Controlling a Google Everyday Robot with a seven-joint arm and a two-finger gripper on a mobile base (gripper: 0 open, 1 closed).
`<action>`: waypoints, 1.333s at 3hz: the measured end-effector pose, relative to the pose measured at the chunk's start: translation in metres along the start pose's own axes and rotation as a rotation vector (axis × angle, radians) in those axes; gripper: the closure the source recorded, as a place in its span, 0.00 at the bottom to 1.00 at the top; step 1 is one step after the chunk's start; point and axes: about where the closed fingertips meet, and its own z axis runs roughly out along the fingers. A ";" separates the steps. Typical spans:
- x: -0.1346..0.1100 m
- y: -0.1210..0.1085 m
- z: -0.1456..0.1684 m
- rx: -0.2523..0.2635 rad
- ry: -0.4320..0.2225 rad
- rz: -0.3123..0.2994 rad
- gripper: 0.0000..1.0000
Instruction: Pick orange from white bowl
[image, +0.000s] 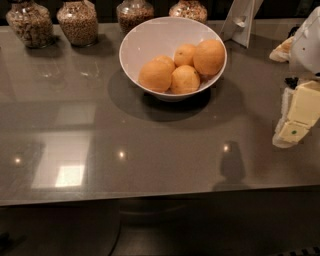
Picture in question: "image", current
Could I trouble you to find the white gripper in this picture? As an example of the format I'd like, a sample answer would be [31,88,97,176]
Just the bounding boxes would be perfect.
[269,6,320,148]

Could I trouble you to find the large orange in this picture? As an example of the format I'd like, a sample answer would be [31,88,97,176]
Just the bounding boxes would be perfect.
[193,39,225,76]

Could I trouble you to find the white ceramic bowl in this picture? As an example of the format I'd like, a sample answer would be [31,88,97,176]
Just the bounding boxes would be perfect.
[119,17,227,102]

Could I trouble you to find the white card stand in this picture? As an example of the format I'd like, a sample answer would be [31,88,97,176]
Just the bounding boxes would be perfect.
[220,0,264,48]

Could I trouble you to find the orange front middle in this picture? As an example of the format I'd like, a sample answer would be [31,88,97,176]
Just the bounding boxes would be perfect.
[170,65,200,94]

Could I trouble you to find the orange back middle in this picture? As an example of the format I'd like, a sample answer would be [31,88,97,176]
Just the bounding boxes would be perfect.
[174,44,196,67]

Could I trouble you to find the glass jar mixed grains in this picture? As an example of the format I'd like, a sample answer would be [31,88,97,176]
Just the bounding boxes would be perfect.
[169,0,207,24]

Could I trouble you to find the orange front left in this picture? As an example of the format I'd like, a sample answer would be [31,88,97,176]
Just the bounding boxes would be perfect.
[138,61,171,93]

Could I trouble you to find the glass jar dark grains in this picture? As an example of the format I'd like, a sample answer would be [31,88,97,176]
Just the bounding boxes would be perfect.
[116,0,154,34]

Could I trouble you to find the glass jar far left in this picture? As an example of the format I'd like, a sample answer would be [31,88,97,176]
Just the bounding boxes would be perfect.
[6,0,54,49]

